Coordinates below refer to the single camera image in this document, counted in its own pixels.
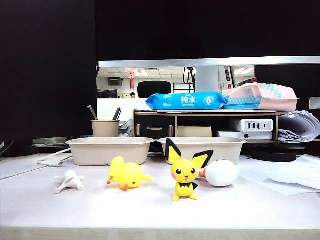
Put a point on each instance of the yellow black-eared Pichu doll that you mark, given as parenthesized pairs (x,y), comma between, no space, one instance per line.
(183,172)

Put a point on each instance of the yellow duck doll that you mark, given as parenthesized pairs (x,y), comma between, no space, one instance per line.
(127,175)

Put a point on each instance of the white round doll orange neck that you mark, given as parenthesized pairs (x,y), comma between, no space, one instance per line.
(221,173)

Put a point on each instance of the small white animal doll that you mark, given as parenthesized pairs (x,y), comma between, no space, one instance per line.
(71,181)

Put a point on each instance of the beige cardboard box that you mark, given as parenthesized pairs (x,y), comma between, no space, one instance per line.
(193,131)

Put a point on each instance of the beige paper box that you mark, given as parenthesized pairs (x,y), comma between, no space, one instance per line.
(100,152)
(225,150)

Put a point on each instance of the white flat box apple logo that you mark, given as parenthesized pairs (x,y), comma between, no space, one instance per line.
(257,135)

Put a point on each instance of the wooden black desk shelf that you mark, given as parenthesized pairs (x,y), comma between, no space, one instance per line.
(155,121)

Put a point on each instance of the black office chair back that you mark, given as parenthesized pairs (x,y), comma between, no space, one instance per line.
(153,88)

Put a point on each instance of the blue wet wipes pack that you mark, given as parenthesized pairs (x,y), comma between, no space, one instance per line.
(187,100)

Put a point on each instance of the person head black hair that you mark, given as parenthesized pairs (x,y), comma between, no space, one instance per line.
(132,95)

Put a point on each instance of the black flat pen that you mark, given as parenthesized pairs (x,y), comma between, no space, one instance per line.
(117,114)

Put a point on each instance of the red Chinese knot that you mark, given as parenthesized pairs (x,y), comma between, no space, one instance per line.
(131,83)

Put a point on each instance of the beige paper cup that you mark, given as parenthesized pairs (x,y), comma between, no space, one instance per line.
(105,128)

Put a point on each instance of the grey monitor stand column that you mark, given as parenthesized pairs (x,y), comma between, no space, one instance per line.
(207,80)

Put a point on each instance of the metal pen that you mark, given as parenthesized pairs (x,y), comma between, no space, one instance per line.
(92,112)

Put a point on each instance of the white carton red print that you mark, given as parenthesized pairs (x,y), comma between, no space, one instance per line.
(226,77)

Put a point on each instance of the silver bezel black monitor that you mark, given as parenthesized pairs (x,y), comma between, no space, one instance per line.
(200,30)

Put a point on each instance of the white multi-port charger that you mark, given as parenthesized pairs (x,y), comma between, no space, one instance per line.
(265,125)

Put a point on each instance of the pink tissue pack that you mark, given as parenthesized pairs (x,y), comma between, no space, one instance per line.
(275,97)

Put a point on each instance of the black round stand base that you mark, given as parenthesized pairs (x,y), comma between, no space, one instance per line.
(272,156)

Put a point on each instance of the large black monitor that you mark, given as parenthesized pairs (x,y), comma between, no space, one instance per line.
(45,75)

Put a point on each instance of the folded stack of papers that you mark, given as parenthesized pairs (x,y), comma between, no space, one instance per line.
(297,125)

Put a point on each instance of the white paper sheets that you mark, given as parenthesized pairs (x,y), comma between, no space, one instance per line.
(295,175)

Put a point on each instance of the white device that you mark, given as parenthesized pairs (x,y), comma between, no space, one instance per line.
(315,103)

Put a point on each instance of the silver monitor base plate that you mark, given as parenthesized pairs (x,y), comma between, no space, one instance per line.
(50,142)

